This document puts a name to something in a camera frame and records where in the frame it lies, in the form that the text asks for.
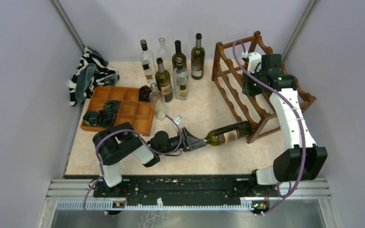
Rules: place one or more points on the olive wine bottle grey cap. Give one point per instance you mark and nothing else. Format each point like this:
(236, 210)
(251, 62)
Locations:
(229, 133)

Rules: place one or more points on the slim clear glass bottle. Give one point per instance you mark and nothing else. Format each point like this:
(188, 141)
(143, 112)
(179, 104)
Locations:
(158, 102)

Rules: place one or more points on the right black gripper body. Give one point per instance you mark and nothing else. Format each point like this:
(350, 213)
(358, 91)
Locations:
(253, 87)

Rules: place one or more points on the grey blue cloth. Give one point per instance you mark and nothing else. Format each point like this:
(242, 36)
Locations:
(83, 81)

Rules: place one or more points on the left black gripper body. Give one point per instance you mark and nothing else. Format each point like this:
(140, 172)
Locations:
(186, 141)

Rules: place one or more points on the black rolled sock top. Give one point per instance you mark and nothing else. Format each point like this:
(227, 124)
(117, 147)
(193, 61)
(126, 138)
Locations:
(144, 93)

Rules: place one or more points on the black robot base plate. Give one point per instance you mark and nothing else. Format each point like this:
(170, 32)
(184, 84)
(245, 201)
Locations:
(185, 190)

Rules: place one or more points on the dark rolled sock front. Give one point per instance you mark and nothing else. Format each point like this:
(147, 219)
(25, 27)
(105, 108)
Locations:
(105, 118)

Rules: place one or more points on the dark rolled sock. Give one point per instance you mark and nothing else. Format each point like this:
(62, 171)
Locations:
(105, 118)
(112, 106)

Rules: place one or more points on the clear square spirit bottle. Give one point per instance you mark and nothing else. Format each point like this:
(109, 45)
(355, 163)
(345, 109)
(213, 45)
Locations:
(147, 62)

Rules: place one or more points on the teal rolled sock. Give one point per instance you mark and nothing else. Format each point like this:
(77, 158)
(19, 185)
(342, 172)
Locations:
(89, 118)

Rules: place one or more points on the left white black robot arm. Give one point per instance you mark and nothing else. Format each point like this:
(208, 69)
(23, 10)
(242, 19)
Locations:
(115, 143)

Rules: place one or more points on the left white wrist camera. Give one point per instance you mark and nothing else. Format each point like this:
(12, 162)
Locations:
(177, 119)

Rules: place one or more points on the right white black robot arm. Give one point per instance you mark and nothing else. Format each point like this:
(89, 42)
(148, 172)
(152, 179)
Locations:
(302, 158)

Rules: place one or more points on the zebra striped cloth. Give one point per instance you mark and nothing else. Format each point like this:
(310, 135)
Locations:
(104, 75)

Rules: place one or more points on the green wine bottle silver neck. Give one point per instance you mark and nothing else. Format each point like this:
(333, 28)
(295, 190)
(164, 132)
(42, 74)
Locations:
(163, 80)

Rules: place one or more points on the dark wine bottle black cap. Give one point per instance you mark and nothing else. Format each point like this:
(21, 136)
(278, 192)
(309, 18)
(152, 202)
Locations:
(178, 53)

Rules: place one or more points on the grey cable comb strip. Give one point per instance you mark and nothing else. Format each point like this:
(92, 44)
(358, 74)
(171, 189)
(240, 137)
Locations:
(108, 204)

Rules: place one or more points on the orange wooden compartment tray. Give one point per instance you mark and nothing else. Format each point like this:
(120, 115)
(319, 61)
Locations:
(139, 114)

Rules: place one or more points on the dark rolled sock middle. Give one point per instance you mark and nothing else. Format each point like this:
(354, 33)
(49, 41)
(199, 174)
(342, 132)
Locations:
(112, 106)

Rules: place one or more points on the dark green wine bottle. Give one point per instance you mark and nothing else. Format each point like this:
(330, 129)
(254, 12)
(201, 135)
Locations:
(197, 58)

